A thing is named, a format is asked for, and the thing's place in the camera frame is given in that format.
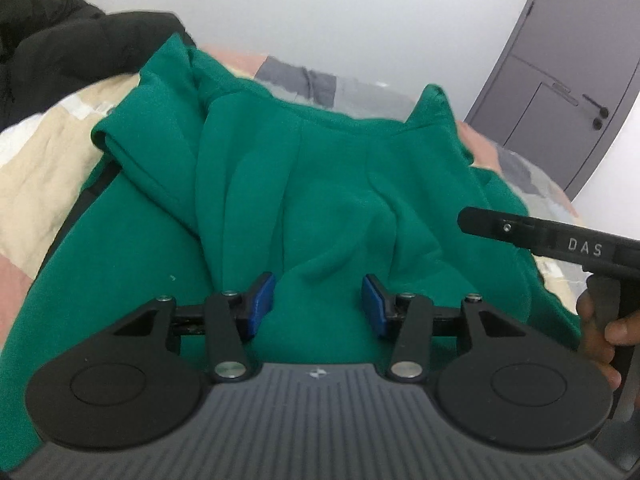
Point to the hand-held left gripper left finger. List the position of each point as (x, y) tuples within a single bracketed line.
[(262, 300)]

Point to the person's right hand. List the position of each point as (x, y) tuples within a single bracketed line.
[(587, 330)]

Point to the green sweatshirt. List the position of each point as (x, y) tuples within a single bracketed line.
[(310, 200)]

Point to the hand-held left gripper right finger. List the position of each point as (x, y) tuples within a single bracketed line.
[(374, 305)]

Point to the grey door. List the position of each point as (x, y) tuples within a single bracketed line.
[(560, 60)]

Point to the black door lock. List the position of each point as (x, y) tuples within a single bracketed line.
[(598, 123)]

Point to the black padded jacket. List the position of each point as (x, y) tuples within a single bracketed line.
[(65, 45)]

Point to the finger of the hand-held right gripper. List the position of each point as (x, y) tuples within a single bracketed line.
[(500, 227)]

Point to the patchwork bed quilt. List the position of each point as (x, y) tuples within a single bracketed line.
[(45, 175)]

